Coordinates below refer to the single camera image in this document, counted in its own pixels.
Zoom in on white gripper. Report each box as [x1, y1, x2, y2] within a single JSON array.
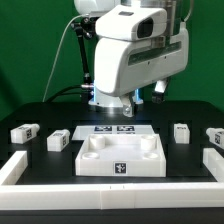
[[94, 28, 189, 117]]

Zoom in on white square tabletop part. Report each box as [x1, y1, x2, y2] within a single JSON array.
[[75, 134, 166, 177]]

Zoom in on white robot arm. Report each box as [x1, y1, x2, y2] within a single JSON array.
[[74, 0, 189, 117]]

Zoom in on white tag sheet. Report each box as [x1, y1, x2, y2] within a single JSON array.
[[72, 125, 154, 140]]

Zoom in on white U-shaped fence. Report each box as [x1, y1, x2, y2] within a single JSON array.
[[0, 151, 224, 210]]

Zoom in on black cables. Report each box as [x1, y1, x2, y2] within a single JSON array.
[[45, 85, 91, 103]]

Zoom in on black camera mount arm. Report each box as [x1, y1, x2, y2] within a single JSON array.
[[71, 17, 96, 102]]

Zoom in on grey cable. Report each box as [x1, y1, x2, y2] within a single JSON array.
[[42, 13, 88, 103]]

